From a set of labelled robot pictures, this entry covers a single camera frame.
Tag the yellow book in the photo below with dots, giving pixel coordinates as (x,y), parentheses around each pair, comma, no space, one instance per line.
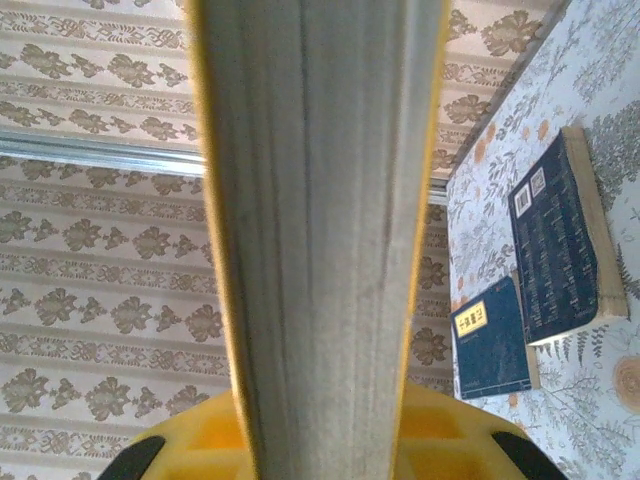
(320,225)

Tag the aluminium left corner post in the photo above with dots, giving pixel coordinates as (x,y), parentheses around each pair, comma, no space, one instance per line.
(100,152)

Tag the thick dark blue barcode book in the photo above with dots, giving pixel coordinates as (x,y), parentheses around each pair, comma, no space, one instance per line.
(555,240)

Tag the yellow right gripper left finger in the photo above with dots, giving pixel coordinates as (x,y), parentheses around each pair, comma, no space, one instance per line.
(200,440)

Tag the dark blue yellow-label book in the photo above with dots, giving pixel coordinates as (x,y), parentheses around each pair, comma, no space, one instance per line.
(492,345)

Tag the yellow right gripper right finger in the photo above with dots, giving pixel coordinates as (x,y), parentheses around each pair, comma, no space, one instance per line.
(440,440)

